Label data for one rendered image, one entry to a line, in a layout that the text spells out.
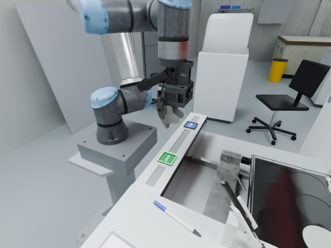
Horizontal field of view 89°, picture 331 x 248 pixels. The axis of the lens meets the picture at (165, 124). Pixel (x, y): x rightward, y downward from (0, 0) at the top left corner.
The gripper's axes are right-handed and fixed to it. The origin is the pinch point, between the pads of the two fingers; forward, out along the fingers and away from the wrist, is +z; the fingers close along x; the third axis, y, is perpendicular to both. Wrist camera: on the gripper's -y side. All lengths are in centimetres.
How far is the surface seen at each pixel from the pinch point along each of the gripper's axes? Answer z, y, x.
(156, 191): 14.7, 4.0, -13.9
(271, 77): 100, 77, 502
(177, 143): 15.1, 0.3, 10.3
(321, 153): 24, 59, 43
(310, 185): 21, 48, 16
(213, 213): 22.7, 20.5, -7.9
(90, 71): 35, -200, 144
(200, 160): 26.1, 9.6, 17.0
